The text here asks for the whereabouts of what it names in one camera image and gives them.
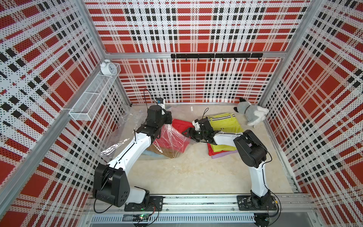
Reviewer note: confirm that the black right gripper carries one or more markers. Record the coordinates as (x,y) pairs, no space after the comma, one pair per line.
(191,130)

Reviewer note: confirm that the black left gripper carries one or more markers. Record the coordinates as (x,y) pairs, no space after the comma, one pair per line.
(167,115)

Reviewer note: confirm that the red trousers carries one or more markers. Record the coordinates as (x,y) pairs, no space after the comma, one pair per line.
(171,136)
(216,149)

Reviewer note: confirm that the purple trousers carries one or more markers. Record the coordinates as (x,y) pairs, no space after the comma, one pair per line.
(222,154)

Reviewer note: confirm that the lime green trousers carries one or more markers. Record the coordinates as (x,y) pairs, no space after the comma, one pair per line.
(226,122)

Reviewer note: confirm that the clear plastic vacuum bag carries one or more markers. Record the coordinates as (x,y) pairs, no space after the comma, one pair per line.
(118,140)

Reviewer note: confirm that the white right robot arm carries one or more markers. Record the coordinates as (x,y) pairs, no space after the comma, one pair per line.
(251,150)

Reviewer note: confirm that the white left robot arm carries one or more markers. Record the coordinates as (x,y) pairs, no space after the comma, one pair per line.
(111,183)

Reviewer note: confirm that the brown folded trousers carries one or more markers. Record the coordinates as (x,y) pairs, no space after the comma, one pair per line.
(165,152)

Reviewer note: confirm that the light blue folded garment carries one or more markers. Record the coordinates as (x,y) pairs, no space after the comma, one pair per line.
(151,153)

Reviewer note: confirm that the grey white plush toy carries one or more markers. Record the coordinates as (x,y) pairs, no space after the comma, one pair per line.
(254,114)

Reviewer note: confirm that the white alarm clock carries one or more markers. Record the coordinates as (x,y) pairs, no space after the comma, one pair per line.
(108,68)

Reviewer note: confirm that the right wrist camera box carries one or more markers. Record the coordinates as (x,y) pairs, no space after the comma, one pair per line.
(196,125)

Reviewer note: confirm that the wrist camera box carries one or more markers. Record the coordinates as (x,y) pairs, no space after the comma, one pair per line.
(160,102)
(196,125)

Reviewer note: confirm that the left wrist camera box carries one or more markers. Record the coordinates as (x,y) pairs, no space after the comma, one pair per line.
(160,102)

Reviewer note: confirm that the white wire wall shelf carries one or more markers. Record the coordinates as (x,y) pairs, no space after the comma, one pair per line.
(92,98)

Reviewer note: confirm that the black wall hook rail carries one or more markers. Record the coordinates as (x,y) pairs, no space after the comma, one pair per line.
(218,56)

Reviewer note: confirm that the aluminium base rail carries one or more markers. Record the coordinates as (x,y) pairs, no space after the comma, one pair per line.
(207,210)

